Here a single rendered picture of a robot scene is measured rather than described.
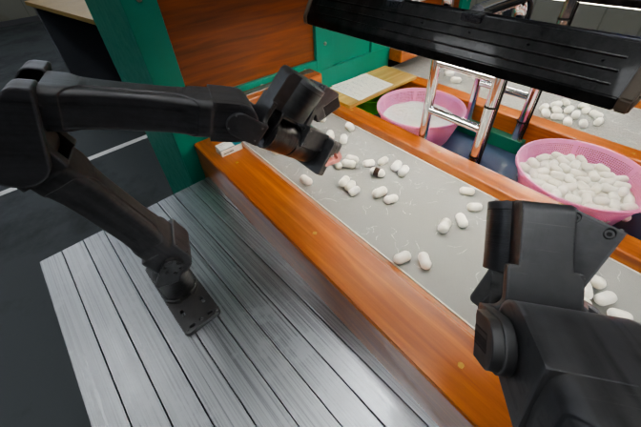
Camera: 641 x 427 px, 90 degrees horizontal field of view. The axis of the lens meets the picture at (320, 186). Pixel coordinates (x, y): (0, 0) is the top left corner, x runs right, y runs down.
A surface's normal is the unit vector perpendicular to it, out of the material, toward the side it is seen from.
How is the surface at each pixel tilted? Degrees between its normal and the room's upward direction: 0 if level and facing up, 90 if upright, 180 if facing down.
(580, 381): 15
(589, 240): 50
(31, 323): 0
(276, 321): 0
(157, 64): 90
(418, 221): 0
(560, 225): 43
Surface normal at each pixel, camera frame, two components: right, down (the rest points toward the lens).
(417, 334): -0.04, -0.76
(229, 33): 0.64, 0.48
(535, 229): -0.18, -0.11
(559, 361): 0.01, -0.90
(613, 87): -0.68, -0.03
